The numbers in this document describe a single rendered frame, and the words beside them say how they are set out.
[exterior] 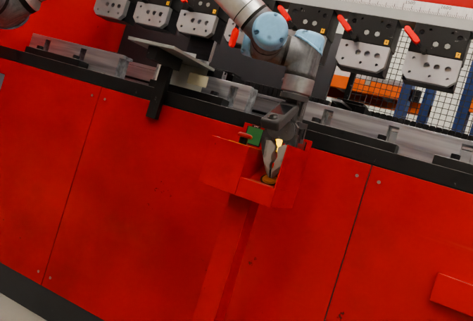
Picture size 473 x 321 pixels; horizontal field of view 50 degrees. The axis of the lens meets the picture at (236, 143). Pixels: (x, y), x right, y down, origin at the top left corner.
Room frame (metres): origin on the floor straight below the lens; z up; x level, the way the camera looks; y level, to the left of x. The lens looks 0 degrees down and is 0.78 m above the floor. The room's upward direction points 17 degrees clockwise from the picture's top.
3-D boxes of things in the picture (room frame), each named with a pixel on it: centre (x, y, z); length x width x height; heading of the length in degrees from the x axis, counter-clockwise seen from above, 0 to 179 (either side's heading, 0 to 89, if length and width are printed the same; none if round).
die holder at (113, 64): (2.05, 0.71, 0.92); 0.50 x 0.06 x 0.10; 64
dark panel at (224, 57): (2.37, 0.21, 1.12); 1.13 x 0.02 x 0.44; 64
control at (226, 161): (1.28, -0.06, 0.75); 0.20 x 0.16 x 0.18; 64
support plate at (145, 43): (1.67, 0.28, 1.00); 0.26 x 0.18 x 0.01; 154
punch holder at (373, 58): (1.55, -0.30, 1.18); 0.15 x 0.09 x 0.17; 64
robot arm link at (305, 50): (1.24, -0.09, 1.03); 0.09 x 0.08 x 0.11; 90
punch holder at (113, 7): (1.99, 0.60, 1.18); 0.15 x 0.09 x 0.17; 64
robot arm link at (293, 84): (1.24, -0.10, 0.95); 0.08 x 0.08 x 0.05
